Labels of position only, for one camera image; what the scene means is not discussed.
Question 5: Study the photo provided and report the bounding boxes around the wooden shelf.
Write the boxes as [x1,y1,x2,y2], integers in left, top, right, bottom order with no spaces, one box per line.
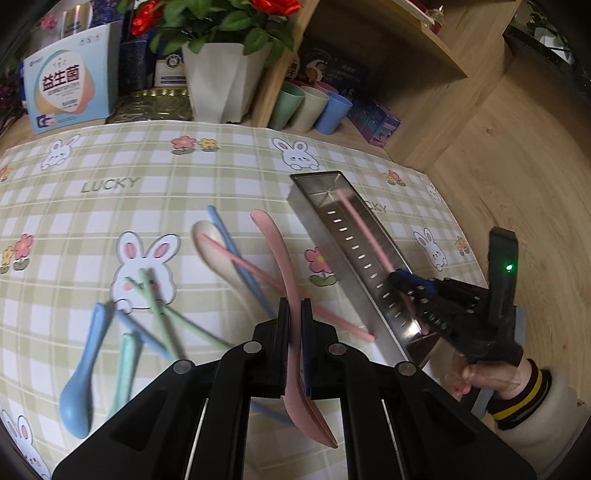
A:
[252,0,522,167]

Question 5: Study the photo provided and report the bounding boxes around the blue cup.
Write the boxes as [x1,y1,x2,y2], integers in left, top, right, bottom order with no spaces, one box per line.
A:
[315,91,354,136]

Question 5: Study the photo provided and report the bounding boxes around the silver blue box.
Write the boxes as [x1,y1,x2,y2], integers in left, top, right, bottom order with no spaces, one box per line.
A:
[59,0,122,29]

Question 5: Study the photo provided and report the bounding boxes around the person's right forearm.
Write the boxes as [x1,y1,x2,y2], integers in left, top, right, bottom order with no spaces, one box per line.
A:
[480,357,591,432]

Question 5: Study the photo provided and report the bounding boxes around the steel utensil tray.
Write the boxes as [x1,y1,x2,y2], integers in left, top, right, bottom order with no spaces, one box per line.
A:
[287,171,446,370]

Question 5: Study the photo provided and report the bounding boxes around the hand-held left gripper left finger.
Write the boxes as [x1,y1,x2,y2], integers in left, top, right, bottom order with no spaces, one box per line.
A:
[52,298,291,480]

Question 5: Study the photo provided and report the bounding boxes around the blue spoon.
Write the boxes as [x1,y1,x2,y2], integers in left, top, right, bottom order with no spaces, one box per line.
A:
[59,302,112,439]

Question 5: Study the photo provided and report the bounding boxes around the white pot with red flowers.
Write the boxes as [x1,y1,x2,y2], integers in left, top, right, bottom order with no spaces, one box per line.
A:
[117,0,303,124]

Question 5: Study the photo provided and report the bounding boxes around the purple box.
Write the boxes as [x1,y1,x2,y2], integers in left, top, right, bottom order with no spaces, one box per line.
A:
[348,99,402,147]

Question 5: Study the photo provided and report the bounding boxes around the cream spoon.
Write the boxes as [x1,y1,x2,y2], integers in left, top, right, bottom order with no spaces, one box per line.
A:
[191,220,278,324]

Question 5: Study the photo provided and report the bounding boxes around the gold tray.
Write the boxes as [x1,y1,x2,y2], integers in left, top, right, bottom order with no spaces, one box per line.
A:
[105,89,194,125]

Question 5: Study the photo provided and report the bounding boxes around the green cup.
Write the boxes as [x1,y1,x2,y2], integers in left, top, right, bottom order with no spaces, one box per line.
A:
[269,82,305,131]

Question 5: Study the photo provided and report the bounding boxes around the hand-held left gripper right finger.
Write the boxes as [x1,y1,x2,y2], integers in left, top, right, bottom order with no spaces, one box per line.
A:
[302,300,536,480]

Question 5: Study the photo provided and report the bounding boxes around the person's right hand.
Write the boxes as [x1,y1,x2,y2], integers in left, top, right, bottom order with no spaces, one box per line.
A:
[445,352,522,398]

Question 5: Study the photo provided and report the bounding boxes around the pink chopstick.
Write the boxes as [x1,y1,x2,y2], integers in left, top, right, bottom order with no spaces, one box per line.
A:
[336,188,404,278]
[196,233,376,343]

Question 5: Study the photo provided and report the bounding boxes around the dark blue picture box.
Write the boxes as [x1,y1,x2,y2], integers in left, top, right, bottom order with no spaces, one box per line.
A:
[295,39,375,102]

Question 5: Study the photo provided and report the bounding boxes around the green chopstick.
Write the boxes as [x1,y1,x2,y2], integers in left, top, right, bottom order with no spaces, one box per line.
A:
[139,268,188,361]
[126,277,232,349]

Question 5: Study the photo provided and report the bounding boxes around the checkered rabbit print tablecloth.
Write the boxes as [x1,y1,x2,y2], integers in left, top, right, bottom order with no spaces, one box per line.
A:
[0,121,490,480]

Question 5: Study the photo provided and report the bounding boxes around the white and blue carton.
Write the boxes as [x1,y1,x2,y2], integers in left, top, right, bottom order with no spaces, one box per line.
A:
[23,24,122,136]

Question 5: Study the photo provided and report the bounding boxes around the pink spoon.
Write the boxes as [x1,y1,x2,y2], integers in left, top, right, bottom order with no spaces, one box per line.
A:
[250,209,340,449]

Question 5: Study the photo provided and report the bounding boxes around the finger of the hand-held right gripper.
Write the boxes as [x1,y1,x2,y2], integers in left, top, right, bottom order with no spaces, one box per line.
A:
[398,287,456,348]
[392,270,452,302]

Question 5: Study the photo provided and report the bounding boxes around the beige cup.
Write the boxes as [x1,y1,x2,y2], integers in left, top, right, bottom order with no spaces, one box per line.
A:
[291,87,329,134]

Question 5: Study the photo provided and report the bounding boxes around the green spoon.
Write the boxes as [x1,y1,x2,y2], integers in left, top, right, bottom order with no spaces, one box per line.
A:
[108,332,141,416]

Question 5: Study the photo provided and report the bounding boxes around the green plant in dark planter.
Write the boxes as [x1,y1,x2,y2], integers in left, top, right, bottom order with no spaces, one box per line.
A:
[503,0,578,65]

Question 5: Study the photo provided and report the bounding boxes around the pink artificial flower plant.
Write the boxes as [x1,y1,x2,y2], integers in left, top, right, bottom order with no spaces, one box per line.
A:
[0,69,26,134]

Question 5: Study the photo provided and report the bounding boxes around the small white blue box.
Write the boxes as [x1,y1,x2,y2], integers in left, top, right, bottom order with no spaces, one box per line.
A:
[152,51,188,88]

